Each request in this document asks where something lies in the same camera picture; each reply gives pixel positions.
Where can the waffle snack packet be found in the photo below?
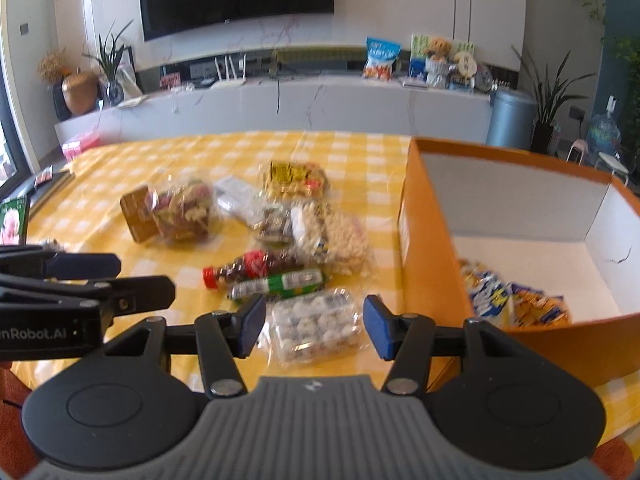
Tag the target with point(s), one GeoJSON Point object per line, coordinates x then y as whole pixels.
{"type": "Point", "coordinates": [282, 180]}

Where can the teddy bear in pot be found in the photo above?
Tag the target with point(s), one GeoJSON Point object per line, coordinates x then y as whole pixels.
{"type": "Point", "coordinates": [437, 63]}

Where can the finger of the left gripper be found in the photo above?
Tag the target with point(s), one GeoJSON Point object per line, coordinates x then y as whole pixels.
{"type": "Point", "coordinates": [33, 261]}
{"type": "Point", "coordinates": [26, 300]}

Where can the white blue snack bag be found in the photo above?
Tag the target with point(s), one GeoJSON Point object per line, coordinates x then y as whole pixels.
{"type": "Point", "coordinates": [489, 295]}

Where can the blue snack bag on cabinet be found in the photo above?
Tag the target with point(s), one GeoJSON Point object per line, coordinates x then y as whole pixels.
{"type": "Point", "coordinates": [381, 57]}

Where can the white round stool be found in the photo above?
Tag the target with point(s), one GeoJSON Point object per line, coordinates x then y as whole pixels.
{"type": "Point", "coordinates": [613, 165]}

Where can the black notebook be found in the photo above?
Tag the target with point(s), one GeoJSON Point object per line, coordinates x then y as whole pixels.
{"type": "Point", "coordinates": [39, 192]}

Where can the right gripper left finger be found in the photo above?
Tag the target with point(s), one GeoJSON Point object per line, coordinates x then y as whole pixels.
{"type": "Point", "coordinates": [221, 337]}

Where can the grey metal trash bin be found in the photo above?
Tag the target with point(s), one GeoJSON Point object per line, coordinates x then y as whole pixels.
{"type": "Point", "coordinates": [512, 119]}

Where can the potted long leaf plant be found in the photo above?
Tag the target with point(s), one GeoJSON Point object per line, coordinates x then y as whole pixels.
{"type": "Point", "coordinates": [550, 93]}

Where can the pink tissue box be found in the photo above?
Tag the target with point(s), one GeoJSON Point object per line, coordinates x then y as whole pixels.
{"type": "Point", "coordinates": [79, 144]}

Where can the brown nuts clear packet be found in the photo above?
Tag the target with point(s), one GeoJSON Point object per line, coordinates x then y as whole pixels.
{"type": "Point", "coordinates": [274, 225]}

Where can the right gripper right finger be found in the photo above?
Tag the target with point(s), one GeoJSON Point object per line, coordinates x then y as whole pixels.
{"type": "Point", "coordinates": [406, 340]}

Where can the orange cardboard box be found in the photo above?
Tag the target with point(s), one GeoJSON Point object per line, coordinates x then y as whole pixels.
{"type": "Point", "coordinates": [565, 229]}

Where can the white marble tv cabinet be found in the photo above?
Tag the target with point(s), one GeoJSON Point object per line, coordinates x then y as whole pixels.
{"type": "Point", "coordinates": [318, 103]}

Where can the green candy tube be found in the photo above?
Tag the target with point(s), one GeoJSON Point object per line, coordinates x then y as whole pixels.
{"type": "Point", "coordinates": [284, 285]}

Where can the mixed veggie chips bag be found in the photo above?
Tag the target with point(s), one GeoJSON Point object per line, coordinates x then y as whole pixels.
{"type": "Point", "coordinates": [176, 210]}

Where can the pink small heater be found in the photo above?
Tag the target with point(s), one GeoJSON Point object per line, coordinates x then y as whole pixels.
{"type": "Point", "coordinates": [578, 152]}

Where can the white printed snack packet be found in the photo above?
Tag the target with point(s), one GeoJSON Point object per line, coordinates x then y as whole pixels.
{"type": "Point", "coordinates": [239, 198]}

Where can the white balls clear packet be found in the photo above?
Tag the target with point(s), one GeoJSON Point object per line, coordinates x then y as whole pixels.
{"type": "Point", "coordinates": [312, 327]}

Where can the green plant in vase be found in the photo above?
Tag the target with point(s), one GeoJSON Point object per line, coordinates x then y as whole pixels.
{"type": "Point", "coordinates": [110, 53]}

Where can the chocolate beans bottle red cap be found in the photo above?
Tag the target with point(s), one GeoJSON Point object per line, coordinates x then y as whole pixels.
{"type": "Point", "coordinates": [259, 263]}

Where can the bronze round vase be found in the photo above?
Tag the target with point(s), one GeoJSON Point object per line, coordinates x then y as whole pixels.
{"type": "Point", "coordinates": [80, 92]}

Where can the orange blue snack bag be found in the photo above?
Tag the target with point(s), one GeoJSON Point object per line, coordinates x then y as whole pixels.
{"type": "Point", "coordinates": [533, 307]}

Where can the white wifi router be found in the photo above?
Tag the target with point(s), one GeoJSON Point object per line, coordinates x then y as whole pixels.
{"type": "Point", "coordinates": [230, 71]}

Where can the blue water jug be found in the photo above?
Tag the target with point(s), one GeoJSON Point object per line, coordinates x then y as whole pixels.
{"type": "Point", "coordinates": [603, 134]}

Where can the white peanuts clear bag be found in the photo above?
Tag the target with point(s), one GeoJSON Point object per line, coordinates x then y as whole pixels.
{"type": "Point", "coordinates": [325, 235]}

